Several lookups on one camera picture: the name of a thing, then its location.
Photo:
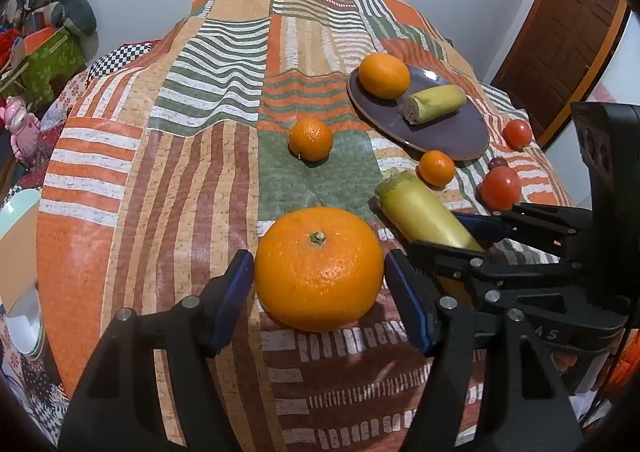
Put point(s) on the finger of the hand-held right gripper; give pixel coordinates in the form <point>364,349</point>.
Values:
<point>450,259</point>
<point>480,223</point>

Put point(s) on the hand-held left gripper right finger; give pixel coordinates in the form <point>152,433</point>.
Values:
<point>406,302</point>

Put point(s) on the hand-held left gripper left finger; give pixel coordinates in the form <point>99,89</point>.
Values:
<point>234,296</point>

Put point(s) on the yellow corn cob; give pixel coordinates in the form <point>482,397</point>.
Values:
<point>434,103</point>
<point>425,217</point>

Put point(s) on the large orange with green stem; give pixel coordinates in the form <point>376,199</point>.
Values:
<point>320,268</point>

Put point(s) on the large red tomato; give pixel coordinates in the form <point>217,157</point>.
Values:
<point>500,188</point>

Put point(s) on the small dark plum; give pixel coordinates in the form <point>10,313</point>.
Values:
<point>497,163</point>

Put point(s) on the small orange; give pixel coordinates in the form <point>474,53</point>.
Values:
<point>436,168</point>

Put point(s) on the purple plate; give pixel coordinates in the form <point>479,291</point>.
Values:
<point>450,135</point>

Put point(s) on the small red tomato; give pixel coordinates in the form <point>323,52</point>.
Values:
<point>517,134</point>

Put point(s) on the striped patchwork tablecloth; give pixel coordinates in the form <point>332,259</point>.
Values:
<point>165,192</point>

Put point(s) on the medium orange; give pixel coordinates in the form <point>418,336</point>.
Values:
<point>311,140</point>

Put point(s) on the brown wooden door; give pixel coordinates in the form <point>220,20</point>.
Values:
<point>570,32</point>

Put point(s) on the white bowl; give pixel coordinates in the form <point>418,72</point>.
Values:
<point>22,327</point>

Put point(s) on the black white checkered cloth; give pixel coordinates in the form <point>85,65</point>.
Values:
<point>117,56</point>

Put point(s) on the pink toy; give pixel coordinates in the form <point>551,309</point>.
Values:
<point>21,130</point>

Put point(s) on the green gift bag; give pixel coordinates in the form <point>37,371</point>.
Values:
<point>47,60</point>

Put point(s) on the grey plush toy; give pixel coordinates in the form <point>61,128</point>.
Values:
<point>67,2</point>

